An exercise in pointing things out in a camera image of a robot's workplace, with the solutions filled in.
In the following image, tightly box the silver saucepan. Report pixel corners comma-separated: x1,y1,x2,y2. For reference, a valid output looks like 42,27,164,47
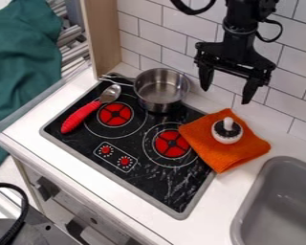
98,67,192,114

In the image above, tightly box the white and black toy knob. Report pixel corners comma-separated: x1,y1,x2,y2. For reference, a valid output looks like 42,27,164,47
210,116,246,145

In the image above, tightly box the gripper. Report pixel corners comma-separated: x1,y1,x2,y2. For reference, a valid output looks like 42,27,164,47
192,31,278,105

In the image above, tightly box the green cloth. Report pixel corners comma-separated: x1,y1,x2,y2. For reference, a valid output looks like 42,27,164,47
0,0,64,176

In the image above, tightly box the toy stove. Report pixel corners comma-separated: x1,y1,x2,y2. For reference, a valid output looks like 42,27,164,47
39,72,217,221

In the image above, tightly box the orange cloth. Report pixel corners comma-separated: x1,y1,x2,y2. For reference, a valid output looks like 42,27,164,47
177,107,273,175

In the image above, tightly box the red handled silver spoon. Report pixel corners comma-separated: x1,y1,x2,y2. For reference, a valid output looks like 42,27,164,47
59,83,122,135

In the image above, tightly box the toy sink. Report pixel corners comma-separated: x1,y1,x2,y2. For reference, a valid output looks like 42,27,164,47
229,155,306,245

